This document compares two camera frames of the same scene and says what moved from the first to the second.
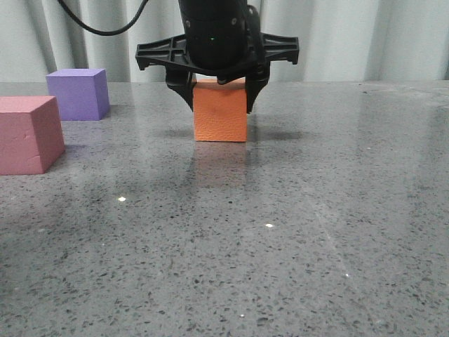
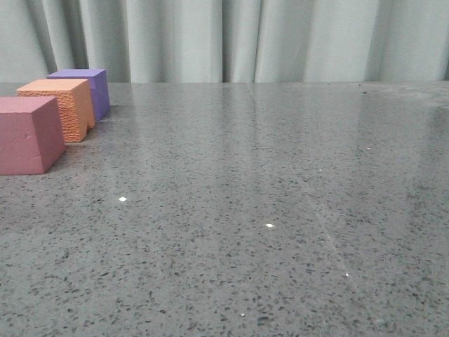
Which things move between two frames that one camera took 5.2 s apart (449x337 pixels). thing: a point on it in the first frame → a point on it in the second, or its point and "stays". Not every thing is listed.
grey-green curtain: [338, 40] stays
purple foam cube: [82, 94] stays
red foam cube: [31, 135] stays
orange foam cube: [219, 111] → [75, 103]
